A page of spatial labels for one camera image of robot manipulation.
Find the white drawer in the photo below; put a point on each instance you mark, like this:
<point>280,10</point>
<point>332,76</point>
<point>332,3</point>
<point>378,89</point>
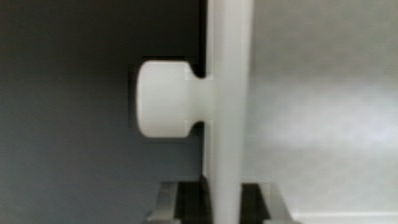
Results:
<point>294,103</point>

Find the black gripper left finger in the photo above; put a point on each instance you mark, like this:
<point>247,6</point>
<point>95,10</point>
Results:
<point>183,206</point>

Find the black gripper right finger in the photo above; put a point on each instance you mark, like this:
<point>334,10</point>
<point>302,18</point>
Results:
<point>262,208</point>

